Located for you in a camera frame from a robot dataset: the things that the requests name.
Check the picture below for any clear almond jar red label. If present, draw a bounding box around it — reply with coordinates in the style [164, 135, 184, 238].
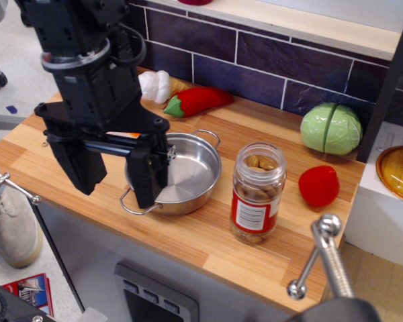
[230, 142, 287, 245]

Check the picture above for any dark grey shelf post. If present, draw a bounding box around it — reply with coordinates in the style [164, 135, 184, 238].
[356, 31, 403, 163]

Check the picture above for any left metal clamp screw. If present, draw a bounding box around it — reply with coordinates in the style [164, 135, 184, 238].
[0, 172, 42, 205]

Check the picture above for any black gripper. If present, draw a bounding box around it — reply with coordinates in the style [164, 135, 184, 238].
[35, 37, 173, 209]

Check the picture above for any red toy chili pepper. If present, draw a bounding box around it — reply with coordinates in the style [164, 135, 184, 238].
[163, 87, 234, 118]

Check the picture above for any amber glass lid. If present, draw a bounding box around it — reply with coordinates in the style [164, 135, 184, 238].
[376, 146, 403, 199]

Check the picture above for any red printed booklet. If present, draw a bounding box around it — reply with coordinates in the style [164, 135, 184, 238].
[1, 273, 54, 317]

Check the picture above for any white toy garlic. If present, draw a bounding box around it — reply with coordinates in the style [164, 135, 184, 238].
[138, 70, 171, 104]

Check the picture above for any toy oven control panel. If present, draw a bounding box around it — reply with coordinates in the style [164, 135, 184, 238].
[114, 263, 199, 322]

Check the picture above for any stainless steel pot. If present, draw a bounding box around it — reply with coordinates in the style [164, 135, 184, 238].
[120, 129, 222, 215]

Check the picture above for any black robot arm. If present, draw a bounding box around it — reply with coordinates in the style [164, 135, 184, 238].
[18, 1, 173, 209]

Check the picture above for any green toy cabbage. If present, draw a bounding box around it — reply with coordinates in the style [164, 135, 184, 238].
[300, 103, 363, 156]

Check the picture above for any red object on shelf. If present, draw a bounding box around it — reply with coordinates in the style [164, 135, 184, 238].
[178, 0, 213, 6]

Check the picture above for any red toy strawberry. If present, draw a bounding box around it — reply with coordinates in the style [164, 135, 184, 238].
[298, 166, 340, 207]

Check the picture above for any grey suede shoe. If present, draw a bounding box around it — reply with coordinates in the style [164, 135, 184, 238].
[0, 187, 43, 268]

